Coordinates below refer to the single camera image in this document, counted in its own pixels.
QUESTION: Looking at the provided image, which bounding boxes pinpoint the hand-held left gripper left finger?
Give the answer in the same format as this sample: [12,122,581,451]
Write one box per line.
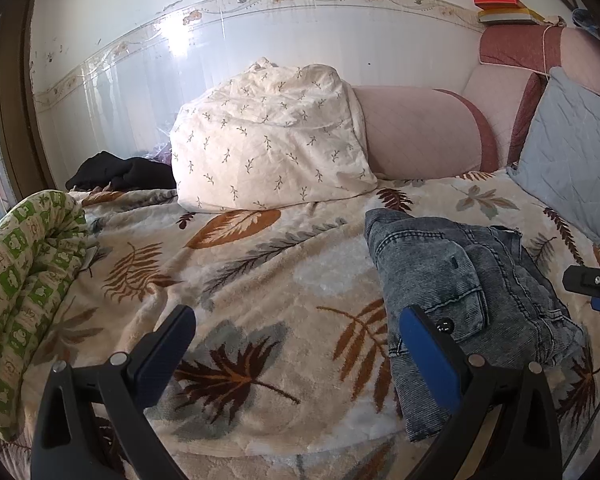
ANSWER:
[30,304,197,480]

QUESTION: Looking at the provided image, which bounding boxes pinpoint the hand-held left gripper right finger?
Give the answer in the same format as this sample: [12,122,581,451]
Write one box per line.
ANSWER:
[399,304,563,480]

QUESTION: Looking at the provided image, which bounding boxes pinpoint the blue denim pants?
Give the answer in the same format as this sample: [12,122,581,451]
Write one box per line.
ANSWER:
[364,207,588,443]

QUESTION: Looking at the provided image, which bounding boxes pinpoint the grey-blue pillow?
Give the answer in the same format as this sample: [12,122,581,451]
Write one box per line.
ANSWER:
[507,66,600,261]

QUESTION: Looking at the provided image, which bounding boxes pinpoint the leaf print blanket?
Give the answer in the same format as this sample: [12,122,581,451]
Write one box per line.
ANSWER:
[0,167,600,480]

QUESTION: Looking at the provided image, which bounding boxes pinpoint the green and white quilt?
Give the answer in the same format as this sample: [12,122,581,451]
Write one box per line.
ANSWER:
[0,189,93,443]

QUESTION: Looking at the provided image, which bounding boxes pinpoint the black cloth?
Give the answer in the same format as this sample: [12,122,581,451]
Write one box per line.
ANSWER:
[65,151,177,193]

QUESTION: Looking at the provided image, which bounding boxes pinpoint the pink padded headboard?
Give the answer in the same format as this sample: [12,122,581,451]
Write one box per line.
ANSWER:
[462,25,600,172]

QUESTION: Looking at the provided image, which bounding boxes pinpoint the purple plastic bag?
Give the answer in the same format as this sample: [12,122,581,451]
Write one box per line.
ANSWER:
[144,141,175,167]

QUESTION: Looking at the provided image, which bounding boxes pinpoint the pink bolster cushion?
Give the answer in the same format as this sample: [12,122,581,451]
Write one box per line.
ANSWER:
[352,85,499,179]

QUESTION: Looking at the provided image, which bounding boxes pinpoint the white leaf print pillow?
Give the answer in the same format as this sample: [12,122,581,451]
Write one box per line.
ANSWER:
[170,56,379,212]

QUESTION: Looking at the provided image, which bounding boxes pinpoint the blue cloth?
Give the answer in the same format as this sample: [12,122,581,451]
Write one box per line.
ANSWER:
[571,7,600,42]

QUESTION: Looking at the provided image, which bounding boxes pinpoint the yellow book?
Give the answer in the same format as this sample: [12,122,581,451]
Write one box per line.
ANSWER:
[477,6,544,19]

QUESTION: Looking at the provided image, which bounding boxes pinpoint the white cord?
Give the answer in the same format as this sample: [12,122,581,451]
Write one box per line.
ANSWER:
[541,24,565,77]

